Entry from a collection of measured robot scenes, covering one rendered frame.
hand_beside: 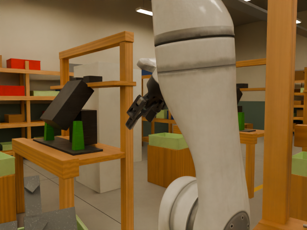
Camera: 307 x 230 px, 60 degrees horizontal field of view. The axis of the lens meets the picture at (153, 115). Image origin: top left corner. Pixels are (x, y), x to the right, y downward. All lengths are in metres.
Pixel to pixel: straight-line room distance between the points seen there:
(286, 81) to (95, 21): 7.28
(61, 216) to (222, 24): 0.79
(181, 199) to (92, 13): 7.89
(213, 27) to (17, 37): 6.99
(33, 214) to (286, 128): 0.95
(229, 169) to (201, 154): 0.04
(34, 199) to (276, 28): 1.07
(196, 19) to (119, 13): 8.38
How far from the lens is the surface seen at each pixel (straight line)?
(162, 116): 6.94
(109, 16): 8.44
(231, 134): 0.31
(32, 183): 0.92
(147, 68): 0.65
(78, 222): 1.02
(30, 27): 7.35
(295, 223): 1.30
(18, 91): 6.50
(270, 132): 1.18
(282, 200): 1.23
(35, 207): 0.93
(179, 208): 0.35
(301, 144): 1.25
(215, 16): 0.29
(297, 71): 11.55
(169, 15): 0.29
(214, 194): 0.31
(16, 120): 6.53
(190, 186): 0.36
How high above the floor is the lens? 1.39
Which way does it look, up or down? 4 degrees down
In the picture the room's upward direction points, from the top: straight up
